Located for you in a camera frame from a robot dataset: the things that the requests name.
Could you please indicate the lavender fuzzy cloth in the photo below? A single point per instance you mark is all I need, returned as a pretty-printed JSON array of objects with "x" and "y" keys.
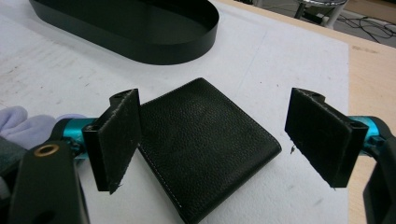
[{"x": 21, "y": 124}]

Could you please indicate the black leather wallet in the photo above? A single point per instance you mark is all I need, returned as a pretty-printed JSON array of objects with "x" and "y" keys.
[{"x": 202, "y": 146}]

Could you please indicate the white foam mat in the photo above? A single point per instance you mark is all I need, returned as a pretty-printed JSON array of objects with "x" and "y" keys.
[{"x": 280, "y": 62}]

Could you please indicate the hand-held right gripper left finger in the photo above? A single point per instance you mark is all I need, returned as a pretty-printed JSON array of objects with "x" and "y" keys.
[{"x": 115, "y": 140}]

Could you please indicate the black oval tray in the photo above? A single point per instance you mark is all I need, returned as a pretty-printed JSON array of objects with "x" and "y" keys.
[{"x": 130, "y": 28}]

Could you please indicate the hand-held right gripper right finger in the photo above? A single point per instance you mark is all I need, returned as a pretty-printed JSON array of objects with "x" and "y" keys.
[{"x": 320, "y": 137}]

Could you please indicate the metal stand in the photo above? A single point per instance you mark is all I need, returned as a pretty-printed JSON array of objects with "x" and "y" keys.
[{"x": 333, "y": 12}]

